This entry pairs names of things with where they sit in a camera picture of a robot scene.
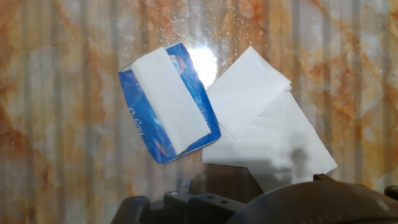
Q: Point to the large white loose napkin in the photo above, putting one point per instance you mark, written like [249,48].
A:
[295,140]

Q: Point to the blue napkin pack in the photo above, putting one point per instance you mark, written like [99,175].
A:
[140,118]

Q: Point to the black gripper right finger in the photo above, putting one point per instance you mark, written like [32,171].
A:
[205,208]

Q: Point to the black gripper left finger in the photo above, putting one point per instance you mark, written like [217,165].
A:
[130,211]

